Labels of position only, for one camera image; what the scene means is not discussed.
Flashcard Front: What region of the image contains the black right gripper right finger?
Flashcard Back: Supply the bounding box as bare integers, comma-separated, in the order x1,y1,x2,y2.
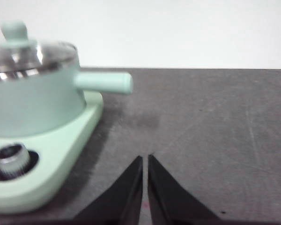
147,154,228,225

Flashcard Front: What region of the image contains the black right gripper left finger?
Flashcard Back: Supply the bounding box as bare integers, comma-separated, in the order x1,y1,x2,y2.
71,155,144,225

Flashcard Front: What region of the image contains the glass lid with green knob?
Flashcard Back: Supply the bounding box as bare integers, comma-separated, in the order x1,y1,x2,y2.
0,20,77,71

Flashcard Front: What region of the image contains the green breakfast machine base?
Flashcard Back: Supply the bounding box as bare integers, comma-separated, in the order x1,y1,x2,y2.
0,90,104,208

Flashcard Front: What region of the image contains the silver control knob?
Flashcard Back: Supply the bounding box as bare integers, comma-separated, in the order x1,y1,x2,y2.
0,144,31,181

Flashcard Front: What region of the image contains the green steamer pot with handle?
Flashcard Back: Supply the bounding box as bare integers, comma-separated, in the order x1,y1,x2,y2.
0,50,133,139

